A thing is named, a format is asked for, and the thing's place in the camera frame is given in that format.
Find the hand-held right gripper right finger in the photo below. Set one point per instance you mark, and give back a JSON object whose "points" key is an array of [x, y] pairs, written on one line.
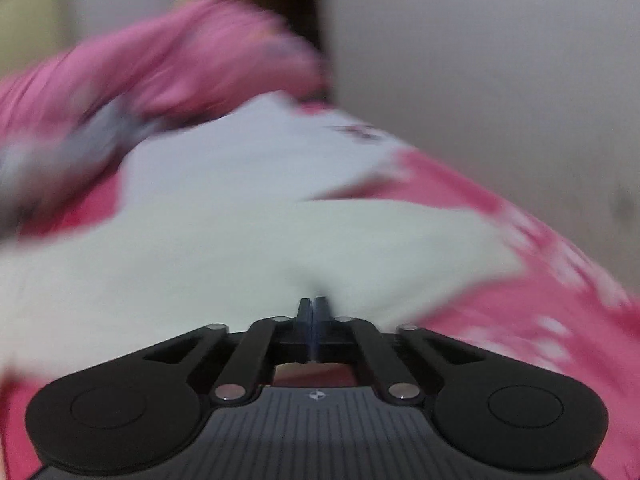
{"points": [[320, 330]]}

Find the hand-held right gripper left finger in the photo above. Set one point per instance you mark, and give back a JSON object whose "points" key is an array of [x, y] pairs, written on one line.
{"points": [[305, 330]]}

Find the cream fleece garment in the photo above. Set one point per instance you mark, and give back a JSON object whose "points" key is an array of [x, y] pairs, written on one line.
{"points": [[250, 260]]}

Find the pink floral blanket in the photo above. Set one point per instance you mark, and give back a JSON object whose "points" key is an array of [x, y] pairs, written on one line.
{"points": [[525, 320]]}

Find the pink and grey quilt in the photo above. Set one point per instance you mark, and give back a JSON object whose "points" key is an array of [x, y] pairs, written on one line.
{"points": [[175, 60]]}

